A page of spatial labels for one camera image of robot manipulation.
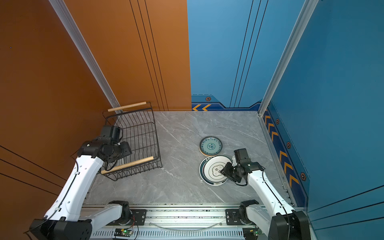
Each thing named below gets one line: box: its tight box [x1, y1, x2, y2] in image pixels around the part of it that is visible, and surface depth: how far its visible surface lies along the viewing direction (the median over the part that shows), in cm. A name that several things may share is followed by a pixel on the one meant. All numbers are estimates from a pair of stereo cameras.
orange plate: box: [198, 146, 218, 157], surface depth 96 cm
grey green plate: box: [198, 136, 223, 157], surface depth 98 cm
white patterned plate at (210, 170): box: [199, 155, 232, 186], surface depth 88 cm
